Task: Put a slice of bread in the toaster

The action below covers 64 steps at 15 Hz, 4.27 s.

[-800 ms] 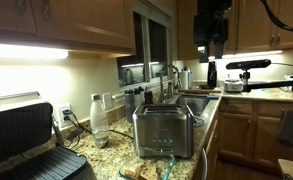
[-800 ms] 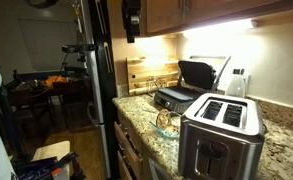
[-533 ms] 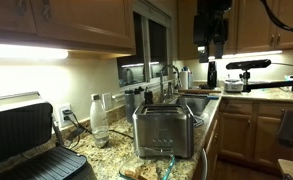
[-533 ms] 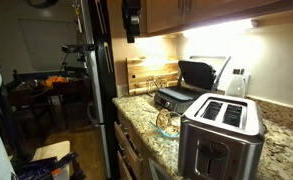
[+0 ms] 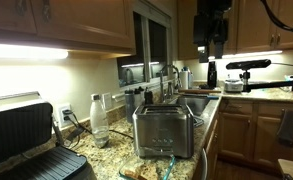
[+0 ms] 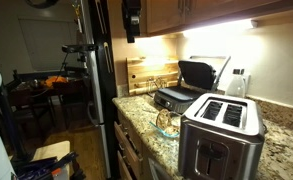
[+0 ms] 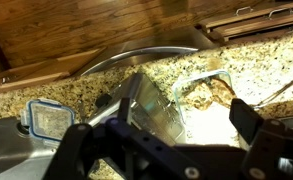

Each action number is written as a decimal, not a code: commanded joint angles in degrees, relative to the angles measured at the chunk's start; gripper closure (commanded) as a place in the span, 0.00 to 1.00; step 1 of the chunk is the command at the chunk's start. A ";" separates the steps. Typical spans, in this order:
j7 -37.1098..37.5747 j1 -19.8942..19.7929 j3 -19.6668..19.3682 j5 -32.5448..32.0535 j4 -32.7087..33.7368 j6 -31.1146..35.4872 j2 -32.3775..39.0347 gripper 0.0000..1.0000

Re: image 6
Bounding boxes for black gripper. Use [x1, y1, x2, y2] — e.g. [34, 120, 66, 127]
[121, 0, 142, 44]

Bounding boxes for stainless steel two-slot toaster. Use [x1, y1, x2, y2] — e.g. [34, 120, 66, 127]
[178, 93, 266, 180]

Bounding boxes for wooden cutting board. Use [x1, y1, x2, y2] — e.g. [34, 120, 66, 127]
[125, 55, 181, 97]

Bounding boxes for stainless steel refrigerator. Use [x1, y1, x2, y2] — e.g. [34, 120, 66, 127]
[80, 0, 121, 179]

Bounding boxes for colourful hanging decoration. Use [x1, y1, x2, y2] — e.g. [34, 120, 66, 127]
[70, 0, 84, 34]

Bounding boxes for black panini press grill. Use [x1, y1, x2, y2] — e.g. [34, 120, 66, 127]
[153, 55, 232, 114]

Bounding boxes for wooden upper cabinets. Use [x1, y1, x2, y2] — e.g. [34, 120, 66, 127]
[145, 0, 293, 38]

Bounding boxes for dark wooden chair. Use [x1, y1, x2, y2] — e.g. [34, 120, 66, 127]
[5, 87, 57, 138]
[51, 79, 94, 129]

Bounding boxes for white window blind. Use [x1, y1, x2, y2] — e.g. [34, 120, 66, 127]
[18, 18, 80, 73]

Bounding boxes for orange item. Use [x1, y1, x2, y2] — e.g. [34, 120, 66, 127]
[40, 75, 69, 89]

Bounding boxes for square glass container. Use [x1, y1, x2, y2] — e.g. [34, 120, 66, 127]
[149, 111, 184, 139]

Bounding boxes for dark dining table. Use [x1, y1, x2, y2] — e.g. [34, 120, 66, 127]
[7, 75, 87, 101]

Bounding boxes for wooden lower cabinet drawers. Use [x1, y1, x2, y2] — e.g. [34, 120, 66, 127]
[113, 108, 177, 180]

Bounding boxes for clear plastic bottle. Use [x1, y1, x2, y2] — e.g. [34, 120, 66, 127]
[225, 68, 247, 99]

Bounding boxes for light wooden stool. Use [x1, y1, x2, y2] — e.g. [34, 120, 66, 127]
[31, 140, 72, 180]

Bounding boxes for black tool pile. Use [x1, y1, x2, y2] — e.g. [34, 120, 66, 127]
[11, 151, 87, 180]

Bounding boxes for black stereo camera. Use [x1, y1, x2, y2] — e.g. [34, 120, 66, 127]
[61, 44, 99, 54]

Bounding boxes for black camera stand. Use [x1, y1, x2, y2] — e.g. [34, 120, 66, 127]
[63, 52, 90, 76]

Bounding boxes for round dark wall decoration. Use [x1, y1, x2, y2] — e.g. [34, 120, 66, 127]
[25, 0, 60, 10]

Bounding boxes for silver appliance handle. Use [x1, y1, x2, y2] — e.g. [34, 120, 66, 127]
[147, 157, 174, 180]

